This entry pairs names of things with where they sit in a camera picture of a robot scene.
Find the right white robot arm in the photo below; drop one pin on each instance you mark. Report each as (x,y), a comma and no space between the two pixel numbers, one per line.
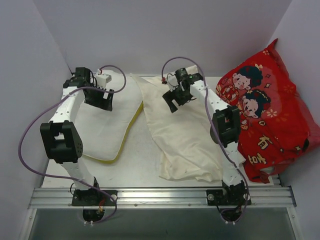
(224,126)

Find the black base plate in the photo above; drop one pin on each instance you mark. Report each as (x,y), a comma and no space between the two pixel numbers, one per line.
(91,197)
(220,197)

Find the red cartoon print bag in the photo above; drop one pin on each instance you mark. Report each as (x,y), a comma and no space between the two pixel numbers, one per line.
(276,125)

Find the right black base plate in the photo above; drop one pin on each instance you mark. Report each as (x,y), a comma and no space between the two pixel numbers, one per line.
(220,197)

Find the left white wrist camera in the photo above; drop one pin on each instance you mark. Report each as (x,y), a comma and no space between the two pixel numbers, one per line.
(102,80)

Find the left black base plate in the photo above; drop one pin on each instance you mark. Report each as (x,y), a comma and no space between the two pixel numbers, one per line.
(91,197)

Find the aluminium mounting rail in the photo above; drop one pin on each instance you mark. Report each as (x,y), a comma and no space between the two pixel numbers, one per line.
(164,198)

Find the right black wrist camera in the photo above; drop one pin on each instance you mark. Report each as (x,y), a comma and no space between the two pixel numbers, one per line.
(182,75)

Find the cream pillowcase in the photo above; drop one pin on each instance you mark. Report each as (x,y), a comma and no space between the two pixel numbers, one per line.
(188,150)

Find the white pillow yellow edge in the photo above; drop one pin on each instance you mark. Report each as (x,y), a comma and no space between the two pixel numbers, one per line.
(103,133)

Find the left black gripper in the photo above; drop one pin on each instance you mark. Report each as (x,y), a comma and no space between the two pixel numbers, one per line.
(99,97)

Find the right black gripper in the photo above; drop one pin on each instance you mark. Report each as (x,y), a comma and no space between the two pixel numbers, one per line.
(173,96)

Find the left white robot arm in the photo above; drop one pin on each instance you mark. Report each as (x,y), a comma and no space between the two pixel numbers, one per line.
(61,139)

